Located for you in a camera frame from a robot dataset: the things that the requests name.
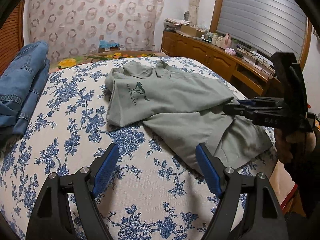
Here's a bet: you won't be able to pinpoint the colourful flower patterned blanket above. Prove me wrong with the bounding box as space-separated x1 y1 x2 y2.
49 50 167 74

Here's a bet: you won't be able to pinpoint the wooden slatted door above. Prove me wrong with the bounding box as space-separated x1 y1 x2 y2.
0 0 25 75

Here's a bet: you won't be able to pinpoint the blue item on bed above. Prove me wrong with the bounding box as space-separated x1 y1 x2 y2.
98 40 120 53

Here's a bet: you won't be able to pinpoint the cardboard box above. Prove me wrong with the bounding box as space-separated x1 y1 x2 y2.
180 25 204 38

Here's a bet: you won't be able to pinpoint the pink bottle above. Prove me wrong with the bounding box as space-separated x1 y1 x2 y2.
220 33 232 49

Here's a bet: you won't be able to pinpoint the stack of papers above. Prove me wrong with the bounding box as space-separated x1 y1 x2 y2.
164 18 190 31

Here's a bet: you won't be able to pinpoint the long wooden sideboard cabinet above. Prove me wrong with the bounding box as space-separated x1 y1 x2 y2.
161 31 281 98

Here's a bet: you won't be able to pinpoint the blue floral white bedspread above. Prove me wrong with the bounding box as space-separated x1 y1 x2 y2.
0 56 278 240

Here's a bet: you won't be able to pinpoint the grey-green sweat pants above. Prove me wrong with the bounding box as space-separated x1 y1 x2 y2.
105 61 272 170

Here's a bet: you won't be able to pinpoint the person's right hand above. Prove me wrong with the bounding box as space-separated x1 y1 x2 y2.
274 128 317 164

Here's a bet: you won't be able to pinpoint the folded blue denim jeans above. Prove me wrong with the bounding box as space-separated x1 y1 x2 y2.
1 41 50 139

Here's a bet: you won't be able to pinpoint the pink ring patterned curtain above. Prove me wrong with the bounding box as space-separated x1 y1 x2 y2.
25 0 164 62

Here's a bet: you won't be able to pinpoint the grey roller window shutter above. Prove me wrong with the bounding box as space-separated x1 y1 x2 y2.
217 0 307 58

